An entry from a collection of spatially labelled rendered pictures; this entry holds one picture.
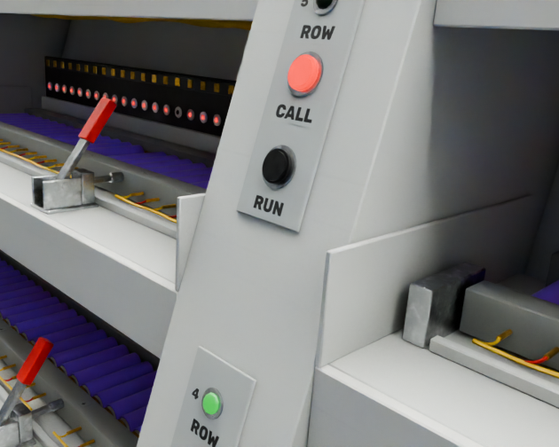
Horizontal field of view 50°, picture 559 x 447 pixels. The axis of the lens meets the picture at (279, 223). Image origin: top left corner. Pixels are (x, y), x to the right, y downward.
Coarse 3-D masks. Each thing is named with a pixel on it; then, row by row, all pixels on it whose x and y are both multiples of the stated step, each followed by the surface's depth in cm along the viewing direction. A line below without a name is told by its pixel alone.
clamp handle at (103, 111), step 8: (104, 104) 45; (112, 104) 45; (96, 112) 45; (104, 112) 45; (112, 112) 45; (88, 120) 45; (96, 120) 44; (104, 120) 45; (88, 128) 44; (96, 128) 44; (80, 136) 45; (88, 136) 44; (96, 136) 45; (80, 144) 44; (88, 144) 44; (72, 152) 45; (80, 152) 44; (72, 160) 44; (64, 168) 44; (72, 168) 44; (64, 176) 44
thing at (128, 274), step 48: (0, 96) 80; (192, 144) 59; (0, 192) 47; (96, 192) 49; (0, 240) 47; (48, 240) 41; (96, 240) 38; (144, 240) 38; (192, 240) 31; (96, 288) 37; (144, 288) 33; (144, 336) 34
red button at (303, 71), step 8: (304, 56) 27; (296, 64) 27; (304, 64) 26; (312, 64) 26; (288, 72) 27; (296, 72) 27; (304, 72) 26; (312, 72) 26; (288, 80) 27; (296, 80) 27; (304, 80) 26; (312, 80) 26; (296, 88) 27; (304, 88) 26
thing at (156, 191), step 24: (0, 144) 61; (24, 144) 60; (48, 144) 56; (48, 168) 53; (96, 168) 50; (120, 168) 48; (120, 192) 48; (144, 192) 46; (168, 192) 43; (192, 192) 42; (168, 216) 41
